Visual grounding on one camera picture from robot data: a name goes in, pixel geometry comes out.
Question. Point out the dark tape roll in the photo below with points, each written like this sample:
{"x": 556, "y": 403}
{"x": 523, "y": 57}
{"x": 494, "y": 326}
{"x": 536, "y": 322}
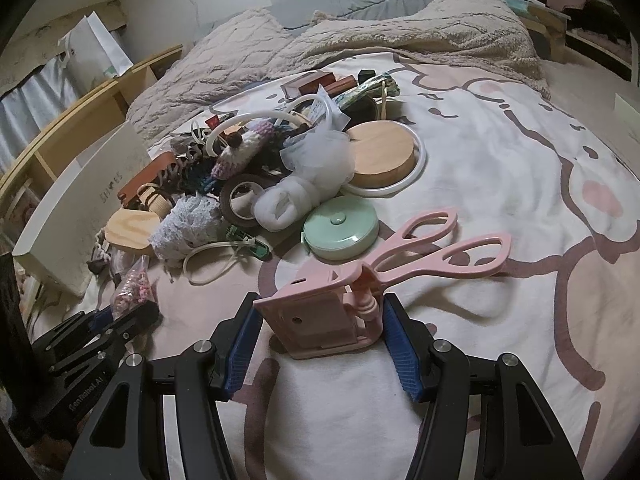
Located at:
{"x": 237, "y": 197}

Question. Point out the cartoon print bed sheet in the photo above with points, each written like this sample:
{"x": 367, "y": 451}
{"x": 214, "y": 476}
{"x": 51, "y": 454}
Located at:
{"x": 566, "y": 303}

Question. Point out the white paper shopping bag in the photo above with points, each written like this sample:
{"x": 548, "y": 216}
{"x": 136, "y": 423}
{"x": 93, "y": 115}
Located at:
{"x": 93, "y": 55}

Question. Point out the beige textured blanket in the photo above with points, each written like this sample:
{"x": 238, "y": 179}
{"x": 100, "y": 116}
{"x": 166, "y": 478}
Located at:
{"x": 253, "y": 47}

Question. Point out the white fluffy roll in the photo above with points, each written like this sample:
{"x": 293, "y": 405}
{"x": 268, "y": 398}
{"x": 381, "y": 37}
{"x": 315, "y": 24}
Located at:
{"x": 290, "y": 200}

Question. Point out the round wooden base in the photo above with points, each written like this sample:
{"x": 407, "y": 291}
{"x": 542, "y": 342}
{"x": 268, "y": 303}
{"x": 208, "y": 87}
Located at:
{"x": 384, "y": 153}

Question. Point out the white lace yarn ball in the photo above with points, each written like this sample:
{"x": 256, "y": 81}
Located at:
{"x": 193, "y": 222}

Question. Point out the white cardboard storage box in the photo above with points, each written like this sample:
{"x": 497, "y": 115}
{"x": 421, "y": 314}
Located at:
{"x": 57, "y": 241}

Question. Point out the brown leather case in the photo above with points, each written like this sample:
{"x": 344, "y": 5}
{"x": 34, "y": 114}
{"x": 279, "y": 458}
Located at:
{"x": 147, "y": 175}

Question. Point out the red cardboard box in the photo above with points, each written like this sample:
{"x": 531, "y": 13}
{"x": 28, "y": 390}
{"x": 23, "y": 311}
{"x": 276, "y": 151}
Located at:
{"x": 307, "y": 84}

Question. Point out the mint green tape measure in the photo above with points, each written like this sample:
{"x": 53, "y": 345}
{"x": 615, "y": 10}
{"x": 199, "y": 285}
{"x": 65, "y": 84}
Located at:
{"x": 340, "y": 229}

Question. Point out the wooden bedside shelf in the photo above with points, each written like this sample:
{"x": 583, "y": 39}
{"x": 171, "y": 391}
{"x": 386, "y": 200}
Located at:
{"x": 86, "y": 121}

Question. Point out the white tulle puff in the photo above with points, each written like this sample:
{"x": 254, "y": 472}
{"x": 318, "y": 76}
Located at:
{"x": 321, "y": 157}

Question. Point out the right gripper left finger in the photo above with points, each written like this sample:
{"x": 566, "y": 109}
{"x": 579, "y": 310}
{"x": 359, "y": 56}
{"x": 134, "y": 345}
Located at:
{"x": 124, "y": 437}

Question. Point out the crochet multicolour piece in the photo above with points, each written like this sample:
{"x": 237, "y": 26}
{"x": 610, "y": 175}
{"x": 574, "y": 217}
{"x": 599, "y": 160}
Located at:
{"x": 233, "y": 161}

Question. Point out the bag of pink beads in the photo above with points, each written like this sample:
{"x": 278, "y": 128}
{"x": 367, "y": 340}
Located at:
{"x": 133, "y": 290}

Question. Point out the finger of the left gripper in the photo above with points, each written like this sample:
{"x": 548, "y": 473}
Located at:
{"x": 86, "y": 342}

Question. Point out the pink plastic scissors tool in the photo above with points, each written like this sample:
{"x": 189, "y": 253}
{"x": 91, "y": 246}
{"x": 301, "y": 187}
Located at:
{"x": 339, "y": 309}

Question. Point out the grey curtain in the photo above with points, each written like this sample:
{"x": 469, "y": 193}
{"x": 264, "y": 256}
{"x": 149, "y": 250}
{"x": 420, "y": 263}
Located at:
{"x": 27, "y": 109}

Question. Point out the green plastic clip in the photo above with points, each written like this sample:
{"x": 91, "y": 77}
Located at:
{"x": 240, "y": 239}

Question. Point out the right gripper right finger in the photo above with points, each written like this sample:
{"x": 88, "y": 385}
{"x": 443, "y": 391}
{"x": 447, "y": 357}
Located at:
{"x": 520, "y": 437}

